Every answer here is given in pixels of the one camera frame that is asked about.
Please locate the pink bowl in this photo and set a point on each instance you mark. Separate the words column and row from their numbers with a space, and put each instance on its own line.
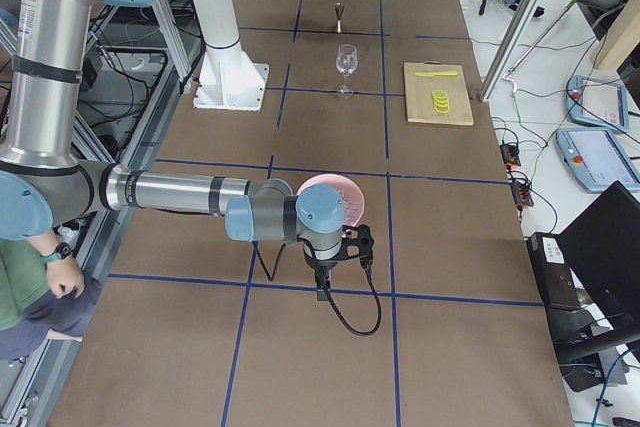
column 337, row 182

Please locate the clear wine glass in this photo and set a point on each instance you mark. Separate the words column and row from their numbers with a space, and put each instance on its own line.
column 346, row 64

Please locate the teach pendant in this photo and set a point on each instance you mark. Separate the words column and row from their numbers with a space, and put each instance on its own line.
column 600, row 103
column 596, row 158

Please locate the person's hand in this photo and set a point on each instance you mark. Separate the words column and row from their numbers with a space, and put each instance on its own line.
column 65, row 277

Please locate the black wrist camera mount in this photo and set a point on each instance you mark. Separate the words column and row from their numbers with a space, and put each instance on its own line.
column 358, row 244

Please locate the orange connector block upper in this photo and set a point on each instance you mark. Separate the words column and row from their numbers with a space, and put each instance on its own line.
column 510, row 155

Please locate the lower teach pendant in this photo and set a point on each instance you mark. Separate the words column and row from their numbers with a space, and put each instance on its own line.
column 596, row 158

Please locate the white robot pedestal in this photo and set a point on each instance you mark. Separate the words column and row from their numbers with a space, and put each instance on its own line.
column 228, row 79

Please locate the person's forearm with watch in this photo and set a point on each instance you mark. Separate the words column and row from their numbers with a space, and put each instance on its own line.
column 50, row 247

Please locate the orange connector block lower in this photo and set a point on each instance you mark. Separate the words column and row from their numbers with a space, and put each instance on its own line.
column 521, row 192

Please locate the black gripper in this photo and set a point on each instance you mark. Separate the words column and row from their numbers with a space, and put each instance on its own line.
column 323, row 266

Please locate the wooden panel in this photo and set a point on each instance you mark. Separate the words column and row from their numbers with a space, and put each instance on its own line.
column 621, row 39

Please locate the lemon slice four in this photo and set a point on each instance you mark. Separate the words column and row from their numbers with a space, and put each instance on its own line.
column 442, row 109

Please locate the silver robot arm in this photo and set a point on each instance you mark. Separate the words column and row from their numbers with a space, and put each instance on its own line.
column 43, row 185

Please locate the lemon slice one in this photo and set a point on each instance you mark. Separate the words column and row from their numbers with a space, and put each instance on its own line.
column 439, row 94

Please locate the steel cocktail jigger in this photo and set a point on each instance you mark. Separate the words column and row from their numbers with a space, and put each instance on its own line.
column 339, row 10

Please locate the upper teach pendant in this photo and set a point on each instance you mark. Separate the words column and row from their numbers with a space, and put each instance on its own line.
column 600, row 103

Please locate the black box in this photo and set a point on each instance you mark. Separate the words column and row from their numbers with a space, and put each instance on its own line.
column 553, row 276

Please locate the lemon slice three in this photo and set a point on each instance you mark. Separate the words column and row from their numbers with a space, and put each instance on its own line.
column 441, row 104

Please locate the metal rod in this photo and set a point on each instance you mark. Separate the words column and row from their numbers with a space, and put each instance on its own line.
column 509, row 73

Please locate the black laptop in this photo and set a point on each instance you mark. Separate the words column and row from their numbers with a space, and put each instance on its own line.
column 601, row 246

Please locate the bamboo cutting board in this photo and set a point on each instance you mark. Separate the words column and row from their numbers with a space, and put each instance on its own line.
column 419, row 98

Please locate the aluminium frame post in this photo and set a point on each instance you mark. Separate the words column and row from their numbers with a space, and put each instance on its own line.
column 515, row 30

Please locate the yellow plastic knife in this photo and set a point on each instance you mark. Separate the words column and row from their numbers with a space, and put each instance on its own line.
column 431, row 74

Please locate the pile of clear ice cubes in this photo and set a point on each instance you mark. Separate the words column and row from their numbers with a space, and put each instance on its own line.
column 353, row 205

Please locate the orange connector block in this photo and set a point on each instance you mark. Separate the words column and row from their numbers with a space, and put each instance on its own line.
column 521, row 192
column 510, row 155

